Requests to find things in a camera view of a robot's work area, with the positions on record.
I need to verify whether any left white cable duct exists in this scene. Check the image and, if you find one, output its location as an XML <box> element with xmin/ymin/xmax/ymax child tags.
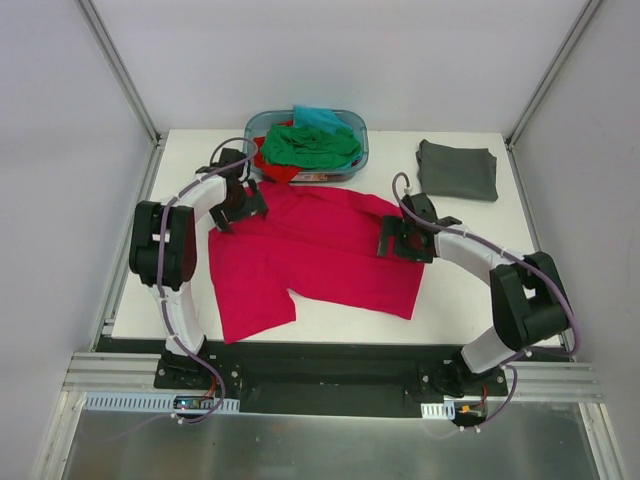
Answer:
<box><xmin>84</xmin><ymin>392</ymin><xmax>240</xmax><ymax>415</ymax></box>

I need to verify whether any folded grey t shirt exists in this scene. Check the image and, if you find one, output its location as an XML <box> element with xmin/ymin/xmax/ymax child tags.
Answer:
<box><xmin>415</xmin><ymin>139</ymin><xmax>499</xmax><ymax>202</ymax></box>

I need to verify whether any white cable duct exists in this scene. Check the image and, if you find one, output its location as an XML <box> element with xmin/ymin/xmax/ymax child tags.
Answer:
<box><xmin>420</xmin><ymin>401</ymin><xmax>456</xmax><ymax>421</ymax></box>
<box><xmin>84</xmin><ymin>392</ymin><xmax>240</xmax><ymax>415</ymax></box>

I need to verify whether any left aluminium frame post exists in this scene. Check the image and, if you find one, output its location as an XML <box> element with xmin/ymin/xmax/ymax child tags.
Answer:
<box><xmin>74</xmin><ymin>0</ymin><xmax>162</xmax><ymax>146</ymax></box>

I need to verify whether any green t shirt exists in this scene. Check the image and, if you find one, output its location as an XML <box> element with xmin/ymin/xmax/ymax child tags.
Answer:
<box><xmin>261</xmin><ymin>124</ymin><xmax>362</xmax><ymax>171</ymax></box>

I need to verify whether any aluminium front rail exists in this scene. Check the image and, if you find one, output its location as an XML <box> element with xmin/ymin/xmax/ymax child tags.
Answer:
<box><xmin>63</xmin><ymin>352</ymin><xmax>604</xmax><ymax>403</ymax></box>

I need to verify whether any teal t shirt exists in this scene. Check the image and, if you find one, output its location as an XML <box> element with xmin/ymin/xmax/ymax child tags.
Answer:
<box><xmin>293</xmin><ymin>105</ymin><xmax>353</xmax><ymax>134</ymax></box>

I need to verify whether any right white cable duct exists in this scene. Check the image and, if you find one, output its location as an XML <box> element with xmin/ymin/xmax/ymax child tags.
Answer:
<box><xmin>420</xmin><ymin>401</ymin><xmax>456</xmax><ymax>421</ymax></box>

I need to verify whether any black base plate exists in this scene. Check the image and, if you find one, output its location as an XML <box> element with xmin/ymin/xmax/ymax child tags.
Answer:
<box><xmin>97</xmin><ymin>338</ymin><xmax>507</xmax><ymax>418</ymax></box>

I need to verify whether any blue plastic laundry bin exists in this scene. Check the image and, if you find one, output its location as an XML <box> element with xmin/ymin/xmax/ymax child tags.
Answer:
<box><xmin>244</xmin><ymin>109</ymin><xmax>369</xmax><ymax>183</ymax></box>

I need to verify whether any aluminium frame post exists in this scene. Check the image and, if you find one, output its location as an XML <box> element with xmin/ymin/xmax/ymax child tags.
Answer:
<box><xmin>505</xmin><ymin>0</ymin><xmax>605</xmax><ymax>151</ymax></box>
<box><xmin>74</xmin><ymin>0</ymin><xmax>162</xmax><ymax>146</ymax></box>

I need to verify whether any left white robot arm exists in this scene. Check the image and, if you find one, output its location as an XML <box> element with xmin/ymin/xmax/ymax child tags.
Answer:
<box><xmin>129</xmin><ymin>142</ymin><xmax>268</xmax><ymax>389</ymax></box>

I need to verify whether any magenta pink t shirt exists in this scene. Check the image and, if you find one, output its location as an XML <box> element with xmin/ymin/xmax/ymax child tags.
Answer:
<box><xmin>208</xmin><ymin>182</ymin><xmax>424</xmax><ymax>344</ymax></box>

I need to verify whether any dark red t shirt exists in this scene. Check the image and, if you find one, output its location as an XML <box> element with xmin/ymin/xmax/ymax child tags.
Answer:
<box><xmin>252</xmin><ymin>118</ymin><xmax>362</xmax><ymax>184</ymax></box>

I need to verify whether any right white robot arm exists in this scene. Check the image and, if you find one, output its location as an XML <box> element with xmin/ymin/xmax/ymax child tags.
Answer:
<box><xmin>378</xmin><ymin>193</ymin><xmax>572</xmax><ymax>398</ymax></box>

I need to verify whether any right aluminium frame post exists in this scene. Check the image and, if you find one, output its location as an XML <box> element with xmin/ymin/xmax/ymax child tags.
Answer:
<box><xmin>505</xmin><ymin>0</ymin><xmax>605</xmax><ymax>151</ymax></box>

